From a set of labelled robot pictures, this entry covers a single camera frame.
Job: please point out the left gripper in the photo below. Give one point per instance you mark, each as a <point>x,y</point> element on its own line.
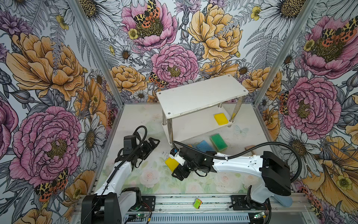
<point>149,149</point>

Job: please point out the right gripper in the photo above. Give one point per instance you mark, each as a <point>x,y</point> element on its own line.
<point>185,173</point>

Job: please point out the yellow sponge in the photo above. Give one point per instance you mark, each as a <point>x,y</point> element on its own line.
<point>221,119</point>
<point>172,164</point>

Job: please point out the yellow sponge front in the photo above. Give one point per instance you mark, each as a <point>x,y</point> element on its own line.
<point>221,119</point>

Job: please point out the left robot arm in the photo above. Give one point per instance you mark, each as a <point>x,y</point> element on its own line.
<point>110,203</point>

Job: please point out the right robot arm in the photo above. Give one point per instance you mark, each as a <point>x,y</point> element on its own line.
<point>273,174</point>

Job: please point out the white two-tier shelf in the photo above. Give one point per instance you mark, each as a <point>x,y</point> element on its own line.
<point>188,111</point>

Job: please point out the green sponge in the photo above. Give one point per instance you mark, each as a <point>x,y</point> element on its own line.
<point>218,142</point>

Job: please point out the green orange small block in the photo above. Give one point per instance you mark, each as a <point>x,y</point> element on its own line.
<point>197,203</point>

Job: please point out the small wooden mallet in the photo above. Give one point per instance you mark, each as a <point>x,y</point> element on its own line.
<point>249,149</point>

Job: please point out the blue grey oval pad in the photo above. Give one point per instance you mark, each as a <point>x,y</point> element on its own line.
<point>285,201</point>

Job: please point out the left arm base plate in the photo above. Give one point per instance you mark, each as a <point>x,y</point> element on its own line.
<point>147,204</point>

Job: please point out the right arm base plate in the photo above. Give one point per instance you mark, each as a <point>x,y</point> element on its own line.
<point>245,203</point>

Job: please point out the aluminium front rail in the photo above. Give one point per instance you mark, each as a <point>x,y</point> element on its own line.
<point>215,209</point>

